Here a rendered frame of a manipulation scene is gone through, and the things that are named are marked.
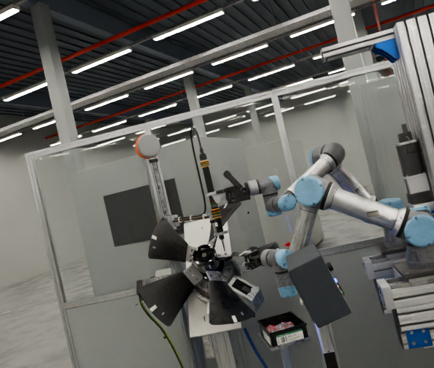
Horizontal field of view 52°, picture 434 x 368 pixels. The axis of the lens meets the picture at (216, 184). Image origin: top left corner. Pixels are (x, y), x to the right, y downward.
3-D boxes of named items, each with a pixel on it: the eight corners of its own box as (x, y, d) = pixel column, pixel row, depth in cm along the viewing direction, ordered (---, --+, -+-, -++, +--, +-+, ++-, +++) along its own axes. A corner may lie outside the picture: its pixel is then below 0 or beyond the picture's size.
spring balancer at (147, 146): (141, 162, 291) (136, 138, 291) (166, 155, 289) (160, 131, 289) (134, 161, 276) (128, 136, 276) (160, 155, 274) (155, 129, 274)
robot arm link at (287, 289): (301, 289, 188) (295, 263, 188) (297, 297, 177) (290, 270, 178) (283, 291, 191) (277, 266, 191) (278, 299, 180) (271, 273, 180)
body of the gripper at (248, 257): (240, 253, 199) (254, 254, 189) (254, 247, 203) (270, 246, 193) (245, 269, 199) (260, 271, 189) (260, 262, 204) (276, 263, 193)
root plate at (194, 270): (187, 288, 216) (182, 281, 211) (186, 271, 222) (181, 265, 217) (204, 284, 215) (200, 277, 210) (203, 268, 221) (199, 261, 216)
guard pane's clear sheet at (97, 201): (65, 302, 305) (33, 158, 307) (445, 223, 273) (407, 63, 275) (65, 302, 304) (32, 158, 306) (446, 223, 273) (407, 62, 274)
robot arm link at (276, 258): (284, 272, 176) (279, 252, 176) (268, 271, 185) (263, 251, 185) (299, 267, 180) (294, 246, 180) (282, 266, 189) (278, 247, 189)
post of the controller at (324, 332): (323, 350, 162) (311, 296, 162) (332, 347, 162) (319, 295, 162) (324, 353, 159) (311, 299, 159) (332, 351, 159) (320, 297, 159)
